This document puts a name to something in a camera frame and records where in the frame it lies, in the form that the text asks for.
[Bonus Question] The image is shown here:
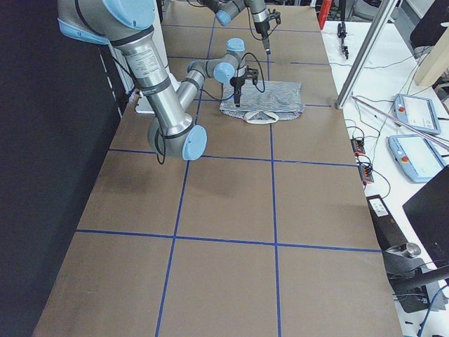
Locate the blue teach pendant far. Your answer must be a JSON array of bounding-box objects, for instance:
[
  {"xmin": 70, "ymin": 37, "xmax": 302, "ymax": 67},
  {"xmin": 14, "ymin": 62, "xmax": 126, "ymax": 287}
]
[{"xmin": 394, "ymin": 93, "xmax": 441, "ymax": 136}]

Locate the orange black connector block near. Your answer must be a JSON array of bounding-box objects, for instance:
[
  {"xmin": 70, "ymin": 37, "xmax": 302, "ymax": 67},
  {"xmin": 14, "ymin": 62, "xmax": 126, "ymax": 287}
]
[{"xmin": 358, "ymin": 161, "xmax": 374, "ymax": 185}]

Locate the orange black connector block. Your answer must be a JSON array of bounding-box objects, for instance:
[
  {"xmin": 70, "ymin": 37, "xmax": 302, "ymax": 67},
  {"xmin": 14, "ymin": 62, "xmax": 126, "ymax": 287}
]
[
  {"xmin": 350, "ymin": 138, "xmax": 366, "ymax": 157},
  {"xmin": 358, "ymin": 161, "xmax": 374, "ymax": 185}
]

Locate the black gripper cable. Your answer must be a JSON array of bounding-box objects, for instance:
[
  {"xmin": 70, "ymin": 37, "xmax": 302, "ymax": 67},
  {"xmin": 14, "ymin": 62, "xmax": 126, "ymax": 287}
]
[{"xmin": 199, "ymin": 52, "xmax": 267, "ymax": 101}]

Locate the blue white striped polo shirt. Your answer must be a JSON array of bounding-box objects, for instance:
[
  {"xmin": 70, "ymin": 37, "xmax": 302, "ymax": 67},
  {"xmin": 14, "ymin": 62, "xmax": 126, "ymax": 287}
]
[{"xmin": 220, "ymin": 80, "xmax": 304, "ymax": 124}]

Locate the beige cardboard board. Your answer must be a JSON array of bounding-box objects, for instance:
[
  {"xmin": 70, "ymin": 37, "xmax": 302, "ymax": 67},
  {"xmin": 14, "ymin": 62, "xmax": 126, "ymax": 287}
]
[{"xmin": 415, "ymin": 8, "xmax": 448, "ymax": 86}]

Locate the black monitor on stand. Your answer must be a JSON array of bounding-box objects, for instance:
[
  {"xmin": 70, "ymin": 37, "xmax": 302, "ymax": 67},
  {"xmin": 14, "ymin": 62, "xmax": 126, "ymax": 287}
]
[{"xmin": 383, "ymin": 167, "xmax": 448, "ymax": 313}]

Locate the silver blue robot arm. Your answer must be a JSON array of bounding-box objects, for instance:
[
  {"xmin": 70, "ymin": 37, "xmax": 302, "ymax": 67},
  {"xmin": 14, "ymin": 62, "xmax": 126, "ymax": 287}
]
[
  {"xmin": 199, "ymin": 0, "xmax": 281, "ymax": 55},
  {"xmin": 58, "ymin": 1, "xmax": 245, "ymax": 163}
]

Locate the blue teach pendant near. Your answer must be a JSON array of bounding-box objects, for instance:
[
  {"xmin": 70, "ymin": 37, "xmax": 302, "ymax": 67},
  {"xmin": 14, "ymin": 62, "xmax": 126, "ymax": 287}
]
[{"xmin": 387, "ymin": 135, "xmax": 446, "ymax": 183}]

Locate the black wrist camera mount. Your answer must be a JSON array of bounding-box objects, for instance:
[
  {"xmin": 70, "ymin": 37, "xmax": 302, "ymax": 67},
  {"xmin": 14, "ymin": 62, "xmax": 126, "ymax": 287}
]
[
  {"xmin": 268, "ymin": 8, "xmax": 281, "ymax": 25},
  {"xmin": 244, "ymin": 66, "xmax": 259, "ymax": 86}
]

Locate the black tripod stick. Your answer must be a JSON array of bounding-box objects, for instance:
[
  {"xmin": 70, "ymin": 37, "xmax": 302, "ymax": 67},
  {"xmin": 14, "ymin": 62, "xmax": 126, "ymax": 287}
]
[{"xmin": 337, "ymin": 0, "xmax": 349, "ymax": 60}]

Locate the silver metal cylinder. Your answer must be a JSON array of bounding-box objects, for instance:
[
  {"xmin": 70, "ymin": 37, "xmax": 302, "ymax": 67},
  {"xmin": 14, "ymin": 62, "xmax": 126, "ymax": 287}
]
[{"xmin": 405, "ymin": 242, "xmax": 421, "ymax": 258}]

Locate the aluminium frame post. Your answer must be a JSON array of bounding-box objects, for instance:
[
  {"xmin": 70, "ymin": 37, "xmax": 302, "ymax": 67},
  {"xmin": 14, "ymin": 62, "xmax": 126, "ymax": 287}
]
[{"xmin": 336, "ymin": 0, "xmax": 401, "ymax": 110}]

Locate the orange black connector block far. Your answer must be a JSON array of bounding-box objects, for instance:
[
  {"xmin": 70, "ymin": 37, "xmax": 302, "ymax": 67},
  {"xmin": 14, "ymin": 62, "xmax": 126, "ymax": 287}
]
[{"xmin": 350, "ymin": 138, "xmax": 366, "ymax": 157}]

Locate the blue teach pendant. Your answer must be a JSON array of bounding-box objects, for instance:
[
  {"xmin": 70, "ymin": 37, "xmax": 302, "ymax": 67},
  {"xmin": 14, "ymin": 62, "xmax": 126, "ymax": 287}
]
[
  {"xmin": 387, "ymin": 135, "xmax": 446, "ymax": 183},
  {"xmin": 394, "ymin": 93, "xmax": 441, "ymax": 136}
]

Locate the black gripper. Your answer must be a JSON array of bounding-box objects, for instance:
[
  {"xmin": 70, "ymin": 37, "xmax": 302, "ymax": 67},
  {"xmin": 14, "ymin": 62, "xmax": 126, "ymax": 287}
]
[
  {"xmin": 255, "ymin": 20, "xmax": 272, "ymax": 55},
  {"xmin": 229, "ymin": 76, "xmax": 246, "ymax": 107}
]

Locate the black box with label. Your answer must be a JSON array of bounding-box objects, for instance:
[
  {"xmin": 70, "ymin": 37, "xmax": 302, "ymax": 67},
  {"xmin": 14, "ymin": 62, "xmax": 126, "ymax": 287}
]
[{"xmin": 366, "ymin": 194, "xmax": 408, "ymax": 251}]

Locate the blue ethernet cable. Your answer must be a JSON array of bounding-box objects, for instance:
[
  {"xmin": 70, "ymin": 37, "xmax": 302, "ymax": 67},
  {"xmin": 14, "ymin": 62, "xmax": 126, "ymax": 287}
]
[{"xmin": 417, "ymin": 287, "xmax": 446, "ymax": 337}]

